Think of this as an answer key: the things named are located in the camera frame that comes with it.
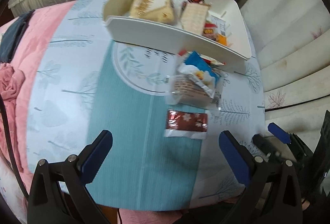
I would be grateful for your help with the navy blue folded cloth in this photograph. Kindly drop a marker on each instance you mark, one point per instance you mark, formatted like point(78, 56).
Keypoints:
point(13, 35)

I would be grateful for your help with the small red candy packet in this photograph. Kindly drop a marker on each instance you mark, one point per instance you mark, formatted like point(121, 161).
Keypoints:
point(210, 31)

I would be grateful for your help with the pink crumpled towel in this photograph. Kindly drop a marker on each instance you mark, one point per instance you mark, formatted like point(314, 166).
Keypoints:
point(11, 83)

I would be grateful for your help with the blue white snack packet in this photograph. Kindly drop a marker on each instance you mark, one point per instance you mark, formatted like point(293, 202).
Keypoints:
point(200, 72)

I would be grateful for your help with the clear packet red label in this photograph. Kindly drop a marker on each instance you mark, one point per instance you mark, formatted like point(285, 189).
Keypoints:
point(181, 90)

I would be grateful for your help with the orange white snack bar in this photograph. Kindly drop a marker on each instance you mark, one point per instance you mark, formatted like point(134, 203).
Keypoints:
point(221, 32)

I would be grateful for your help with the patterned tablecloth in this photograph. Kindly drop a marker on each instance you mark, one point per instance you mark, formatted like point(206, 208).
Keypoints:
point(87, 83)

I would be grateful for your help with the large bread packet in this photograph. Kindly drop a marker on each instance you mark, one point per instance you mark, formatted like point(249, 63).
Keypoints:
point(161, 11)

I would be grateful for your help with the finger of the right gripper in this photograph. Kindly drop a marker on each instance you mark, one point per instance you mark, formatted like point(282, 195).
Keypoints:
point(266, 147)
point(279, 133)

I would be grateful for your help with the pink bed quilt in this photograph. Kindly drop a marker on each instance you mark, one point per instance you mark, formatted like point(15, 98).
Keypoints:
point(41, 27)

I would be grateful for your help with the maroon snowflake packet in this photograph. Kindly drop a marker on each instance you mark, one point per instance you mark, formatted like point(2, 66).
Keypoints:
point(186, 124)

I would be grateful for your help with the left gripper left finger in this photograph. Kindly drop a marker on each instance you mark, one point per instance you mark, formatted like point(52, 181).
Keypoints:
point(58, 192)

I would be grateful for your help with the beige wafer cracker pack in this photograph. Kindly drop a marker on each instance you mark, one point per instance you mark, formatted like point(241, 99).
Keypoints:
point(193, 17)

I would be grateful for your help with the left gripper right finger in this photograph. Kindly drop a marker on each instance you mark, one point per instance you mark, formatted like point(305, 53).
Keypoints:
point(283, 203)

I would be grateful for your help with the white plastic storage bin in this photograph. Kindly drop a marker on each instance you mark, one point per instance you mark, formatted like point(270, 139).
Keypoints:
point(173, 36)

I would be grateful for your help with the cream floral curtain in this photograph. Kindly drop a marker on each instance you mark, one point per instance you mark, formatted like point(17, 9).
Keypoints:
point(286, 80)

